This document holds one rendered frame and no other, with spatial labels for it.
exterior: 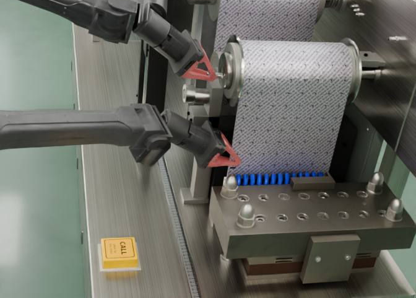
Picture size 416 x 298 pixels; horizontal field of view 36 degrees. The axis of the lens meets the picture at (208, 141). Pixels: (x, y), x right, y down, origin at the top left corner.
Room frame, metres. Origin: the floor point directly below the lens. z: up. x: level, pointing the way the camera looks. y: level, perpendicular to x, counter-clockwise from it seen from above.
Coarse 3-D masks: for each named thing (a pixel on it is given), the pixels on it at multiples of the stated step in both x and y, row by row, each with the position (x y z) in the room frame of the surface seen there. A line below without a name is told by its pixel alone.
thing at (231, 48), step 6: (228, 48) 1.22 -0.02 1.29; (234, 48) 1.19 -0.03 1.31; (348, 48) 1.27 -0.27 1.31; (234, 54) 1.18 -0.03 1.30; (234, 60) 1.17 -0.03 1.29; (354, 60) 1.24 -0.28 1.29; (234, 66) 1.17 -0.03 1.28; (354, 66) 1.23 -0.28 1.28; (234, 72) 1.16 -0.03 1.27; (354, 72) 1.22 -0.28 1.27; (234, 78) 1.16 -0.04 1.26; (354, 78) 1.22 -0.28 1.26; (234, 84) 1.15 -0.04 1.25; (228, 90) 1.18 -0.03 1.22; (234, 90) 1.15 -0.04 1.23; (228, 96) 1.18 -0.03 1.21; (234, 96) 1.16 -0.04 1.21
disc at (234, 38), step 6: (234, 36) 1.22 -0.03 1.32; (228, 42) 1.26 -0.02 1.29; (234, 42) 1.22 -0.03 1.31; (240, 42) 1.19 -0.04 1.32; (240, 48) 1.17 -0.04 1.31; (240, 54) 1.17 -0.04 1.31; (240, 60) 1.16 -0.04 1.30; (240, 66) 1.16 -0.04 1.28; (240, 72) 1.15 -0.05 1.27; (240, 78) 1.14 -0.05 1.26; (240, 84) 1.14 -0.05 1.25; (240, 90) 1.14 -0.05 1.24; (240, 96) 1.14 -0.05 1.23; (228, 102) 1.20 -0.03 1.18; (234, 102) 1.16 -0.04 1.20
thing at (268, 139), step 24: (240, 120) 1.15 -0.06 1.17; (264, 120) 1.16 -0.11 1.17; (288, 120) 1.18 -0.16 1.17; (312, 120) 1.19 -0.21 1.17; (336, 120) 1.21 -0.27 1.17; (240, 144) 1.15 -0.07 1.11; (264, 144) 1.17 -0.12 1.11; (288, 144) 1.18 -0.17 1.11; (312, 144) 1.20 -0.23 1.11; (240, 168) 1.15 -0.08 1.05; (264, 168) 1.17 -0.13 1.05; (288, 168) 1.18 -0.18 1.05; (312, 168) 1.20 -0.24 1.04
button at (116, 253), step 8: (104, 240) 1.01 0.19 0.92; (112, 240) 1.01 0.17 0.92; (120, 240) 1.01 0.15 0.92; (128, 240) 1.02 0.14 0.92; (104, 248) 0.98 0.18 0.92; (112, 248) 0.99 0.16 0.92; (120, 248) 0.99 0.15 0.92; (128, 248) 0.99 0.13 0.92; (104, 256) 0.96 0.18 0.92; (112, 256) 0.96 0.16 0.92; (120, 256) 0.96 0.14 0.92; (128, 256) 0.97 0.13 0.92; (136, 256) 0.97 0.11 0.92; (104, 264) 0.95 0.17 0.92; (112, 264) 0.95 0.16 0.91; (120, 264) 0.96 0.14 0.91; (128, 264) 0.96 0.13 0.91; (136, 264) 0.96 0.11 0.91
